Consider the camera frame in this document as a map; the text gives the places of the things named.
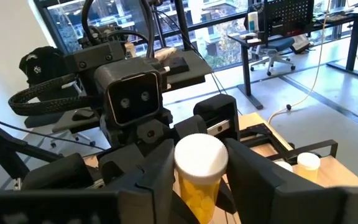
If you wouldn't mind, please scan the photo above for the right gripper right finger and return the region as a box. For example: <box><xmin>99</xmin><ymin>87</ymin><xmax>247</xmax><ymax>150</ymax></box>
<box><xmin>224</xmin><ymin>138</ymin><xmax>347</xmax><ymax>224</ymax></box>

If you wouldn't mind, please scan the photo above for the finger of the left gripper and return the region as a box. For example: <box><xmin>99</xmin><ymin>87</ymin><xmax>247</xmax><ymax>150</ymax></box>
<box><xmin>174</xmin><ymin>114</ymin><xmax>209</xmax><ymax>144</ymax></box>
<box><xmin>99</xmin><ymin>142</ymin><xmax>147</xmax><ymax>177</ymax></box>

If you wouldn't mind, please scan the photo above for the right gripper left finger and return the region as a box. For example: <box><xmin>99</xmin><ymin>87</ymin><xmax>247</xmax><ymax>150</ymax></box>
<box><xmin>103</xmin><ymin>138</ymin><xmax>176</xmax><ymax>224</ymax></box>

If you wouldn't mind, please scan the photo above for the yellow medicine bottle white cap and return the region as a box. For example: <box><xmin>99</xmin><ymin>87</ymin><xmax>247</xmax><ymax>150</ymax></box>
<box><xmin>173</xmin><ymin>133</ymin><xmax>229</xmax><ymax>224</ymax></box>
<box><xmin>273</xmin><ymin>160</ymin><xmax>294</xmax><ymax>174</ymax></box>
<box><xmin>296</xmin><ymin>152</ymin><xmax>321</xmax><ymax>184</ymax></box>

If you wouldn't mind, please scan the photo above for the black office desk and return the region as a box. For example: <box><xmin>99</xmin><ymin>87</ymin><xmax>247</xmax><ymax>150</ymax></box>
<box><xmin>228</xmin><ymin>9</ymin><xmax>358</xmax><ymax>110</ymax></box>

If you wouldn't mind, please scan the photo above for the black box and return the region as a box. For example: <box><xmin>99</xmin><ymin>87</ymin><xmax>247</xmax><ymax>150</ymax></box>
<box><xmin>168</xmin><ymin>57</ymin><xmax>190</xmax><ymax>75</ymax></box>

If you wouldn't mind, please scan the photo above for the large black-framed window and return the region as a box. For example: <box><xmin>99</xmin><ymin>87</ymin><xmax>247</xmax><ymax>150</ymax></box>
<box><xmin>32</xmin><ymin>0</ymin><xmax>358</xmax><ymax>74</ymax></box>

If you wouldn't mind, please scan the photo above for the beige crumpled object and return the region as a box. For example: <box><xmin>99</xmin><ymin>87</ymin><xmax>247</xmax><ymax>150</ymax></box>
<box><xmin>154</xmin><ymin>46</ymin><xmax>178</xmax><ymax>62</ymax></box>

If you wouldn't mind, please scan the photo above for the blue white office chair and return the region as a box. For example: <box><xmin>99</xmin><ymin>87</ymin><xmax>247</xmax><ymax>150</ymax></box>
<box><xmin>249</xmin><ymin>36</ymin><xmax>296</xmax><ymax>77</ymax></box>

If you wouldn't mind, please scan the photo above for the white plastic bottle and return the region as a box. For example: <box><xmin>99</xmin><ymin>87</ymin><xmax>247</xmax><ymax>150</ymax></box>
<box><xmin>247</xmin><ymin>11</ymin><xmax>260</xmax><ymax>32</ymax></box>

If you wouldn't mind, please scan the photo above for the black perforated panel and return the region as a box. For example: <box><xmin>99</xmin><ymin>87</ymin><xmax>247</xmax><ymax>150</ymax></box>
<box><xmin>263</xmin><ymin>0</ymin><xmax>315</xmax><ymax>37</ymax></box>

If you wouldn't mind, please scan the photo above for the black round object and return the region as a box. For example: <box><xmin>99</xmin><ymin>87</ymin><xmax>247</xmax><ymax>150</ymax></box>
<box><xmin>19</xmin><ymin>45</ymin><xmax>70</xmax><ymax>86</ymax></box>

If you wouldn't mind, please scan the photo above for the black aluminium table frame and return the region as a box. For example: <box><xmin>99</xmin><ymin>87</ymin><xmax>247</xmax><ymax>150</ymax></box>
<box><xmin>239</xmin><ymin>123</ymin><xmax>295</xmax><ymax>156</ymax></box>

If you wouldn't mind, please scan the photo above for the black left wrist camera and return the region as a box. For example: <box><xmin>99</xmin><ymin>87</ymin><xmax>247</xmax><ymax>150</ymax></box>
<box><xmin>94</xmin><ymin>57</ymin><xmax>168</xmax><ymax>128</ymax></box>

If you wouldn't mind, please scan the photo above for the wooden shelf black metal frame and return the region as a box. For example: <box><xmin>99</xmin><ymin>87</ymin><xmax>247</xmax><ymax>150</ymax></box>
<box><xmin>172</xmin><ymin>139</ymin><xmax>358</xmax><ymax>224</ymax></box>

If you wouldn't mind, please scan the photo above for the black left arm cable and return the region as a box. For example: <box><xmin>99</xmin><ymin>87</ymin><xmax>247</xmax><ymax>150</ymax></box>
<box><xmin>7</xmin><ymin>0</ymin><xmax>157</xmax><ymax>118</ymax></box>

